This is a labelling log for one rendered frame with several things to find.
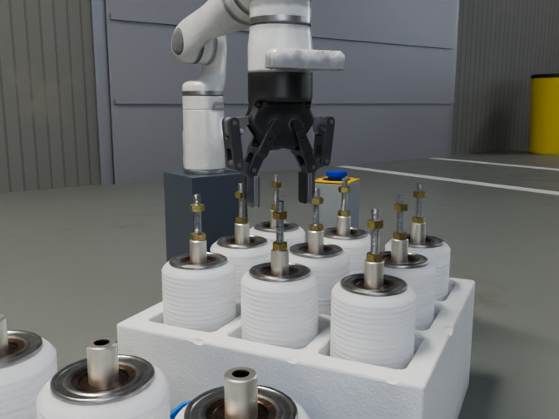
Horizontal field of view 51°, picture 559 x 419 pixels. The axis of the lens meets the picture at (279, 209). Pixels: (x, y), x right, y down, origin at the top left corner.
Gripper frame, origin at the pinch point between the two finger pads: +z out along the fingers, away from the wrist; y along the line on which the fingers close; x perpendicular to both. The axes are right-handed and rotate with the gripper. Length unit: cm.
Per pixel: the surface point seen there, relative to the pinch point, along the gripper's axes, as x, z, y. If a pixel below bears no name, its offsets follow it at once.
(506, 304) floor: -29, 35, -73
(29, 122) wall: -270, 1, 11
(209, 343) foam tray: 0.5, 17.1, 9.4
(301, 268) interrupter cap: 0.7, 9.4, -2.7
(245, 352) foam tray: 4.4, 17.2, 6.4
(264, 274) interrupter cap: 0.9, 9.4, 2.5
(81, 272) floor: -100, 35, 11
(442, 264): -0.5, 12.1, -26.5
